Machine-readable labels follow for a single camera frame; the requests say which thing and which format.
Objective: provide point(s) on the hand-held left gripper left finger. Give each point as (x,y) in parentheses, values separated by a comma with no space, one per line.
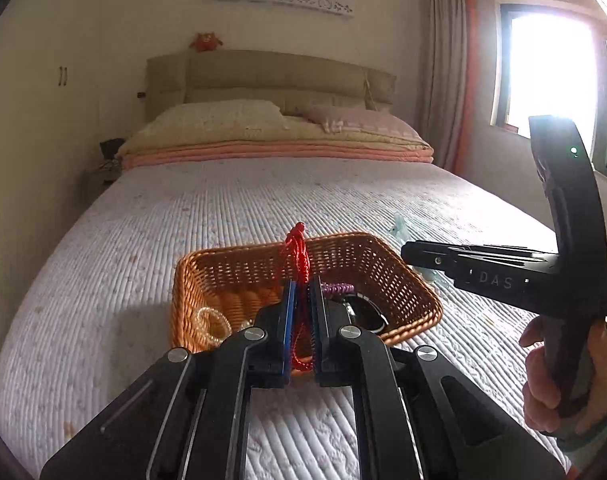
(291,315)

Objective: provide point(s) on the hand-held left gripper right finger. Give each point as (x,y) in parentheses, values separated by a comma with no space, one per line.
(317,320)

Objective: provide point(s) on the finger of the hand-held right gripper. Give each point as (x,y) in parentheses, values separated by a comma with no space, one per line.
(428,256)
(513,252)

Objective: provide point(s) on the brown wicker basket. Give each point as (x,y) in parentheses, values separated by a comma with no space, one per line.
(393,280)

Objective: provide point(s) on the black wrist watch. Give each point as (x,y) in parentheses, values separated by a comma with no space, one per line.
(368,312)

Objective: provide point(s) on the person's right hand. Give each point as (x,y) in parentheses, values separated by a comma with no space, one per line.
(538,380)

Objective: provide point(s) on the bed with white quilt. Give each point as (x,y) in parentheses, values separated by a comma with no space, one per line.
(208,220)

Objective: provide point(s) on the pink pillow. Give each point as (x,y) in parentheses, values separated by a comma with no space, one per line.
(363,120)

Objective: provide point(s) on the folded pink blanket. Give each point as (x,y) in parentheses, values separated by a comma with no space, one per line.
(283,155)

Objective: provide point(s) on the window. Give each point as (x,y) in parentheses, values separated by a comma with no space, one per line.
(548,70)

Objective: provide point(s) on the folded yellow blanket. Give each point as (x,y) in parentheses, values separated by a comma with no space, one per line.
(233,137)

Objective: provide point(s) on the grey curtain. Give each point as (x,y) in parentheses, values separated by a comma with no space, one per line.
(448,70)

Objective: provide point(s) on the white floral pillow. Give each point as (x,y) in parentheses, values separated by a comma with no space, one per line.
(218,115)

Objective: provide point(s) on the bedside table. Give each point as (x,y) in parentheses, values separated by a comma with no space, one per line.
(103,182)

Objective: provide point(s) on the beige padded headboard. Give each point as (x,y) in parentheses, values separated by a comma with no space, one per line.
(283,72)

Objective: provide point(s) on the dark item on bedside table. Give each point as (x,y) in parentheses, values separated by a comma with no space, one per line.
(111,157)

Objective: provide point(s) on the red plush toy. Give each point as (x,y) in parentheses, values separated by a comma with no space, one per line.
(206,42)

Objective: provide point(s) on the white built-in wardrobe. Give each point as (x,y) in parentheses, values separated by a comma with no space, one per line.
(43,110)

